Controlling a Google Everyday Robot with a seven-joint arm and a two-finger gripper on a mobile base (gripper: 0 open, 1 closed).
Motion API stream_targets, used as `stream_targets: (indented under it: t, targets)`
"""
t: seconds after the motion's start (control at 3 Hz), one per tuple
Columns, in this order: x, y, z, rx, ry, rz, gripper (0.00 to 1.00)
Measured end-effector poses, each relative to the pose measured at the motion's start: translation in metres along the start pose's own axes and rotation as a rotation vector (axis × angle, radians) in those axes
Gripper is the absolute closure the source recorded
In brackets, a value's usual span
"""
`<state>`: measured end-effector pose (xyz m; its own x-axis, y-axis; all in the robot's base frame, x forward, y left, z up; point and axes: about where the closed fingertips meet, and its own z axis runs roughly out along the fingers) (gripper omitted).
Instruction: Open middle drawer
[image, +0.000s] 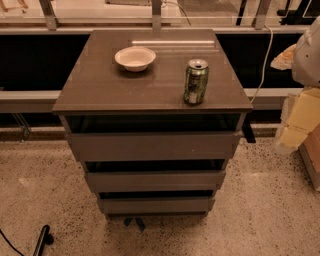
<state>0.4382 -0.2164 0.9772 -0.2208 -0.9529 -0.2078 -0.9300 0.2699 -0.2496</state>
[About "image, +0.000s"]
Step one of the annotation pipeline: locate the green soda can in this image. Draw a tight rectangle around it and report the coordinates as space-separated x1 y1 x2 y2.
184 59 209 105

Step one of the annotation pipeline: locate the grey drawer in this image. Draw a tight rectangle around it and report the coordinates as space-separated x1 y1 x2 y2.
85 170 226 192
67 132 241 162
98 197 215 215

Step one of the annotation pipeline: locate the grey three-drawer cabinet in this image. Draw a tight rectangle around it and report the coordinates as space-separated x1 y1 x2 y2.
53 29 252 202

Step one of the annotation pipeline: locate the white cable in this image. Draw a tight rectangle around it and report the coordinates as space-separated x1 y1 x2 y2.
249 24 274 104

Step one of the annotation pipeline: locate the black floor object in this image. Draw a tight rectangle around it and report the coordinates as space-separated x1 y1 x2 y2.
33 225 54 256

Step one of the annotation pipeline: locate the grey top drawer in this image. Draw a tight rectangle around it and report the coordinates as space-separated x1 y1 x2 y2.
67 132 241 162

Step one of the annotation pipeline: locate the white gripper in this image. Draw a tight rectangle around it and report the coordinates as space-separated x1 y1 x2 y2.
270 44 320 154

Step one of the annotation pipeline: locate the cardboard box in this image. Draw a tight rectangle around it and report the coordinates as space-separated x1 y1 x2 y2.
299 125 320 191

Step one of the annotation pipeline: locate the white paper bowl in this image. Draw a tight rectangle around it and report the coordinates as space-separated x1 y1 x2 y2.
115 46 156 72

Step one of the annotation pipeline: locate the grey bottom drawer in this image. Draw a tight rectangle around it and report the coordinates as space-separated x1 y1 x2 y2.
98 197 215 215

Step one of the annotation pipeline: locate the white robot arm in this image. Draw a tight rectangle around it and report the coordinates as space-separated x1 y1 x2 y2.
271 17 320 154

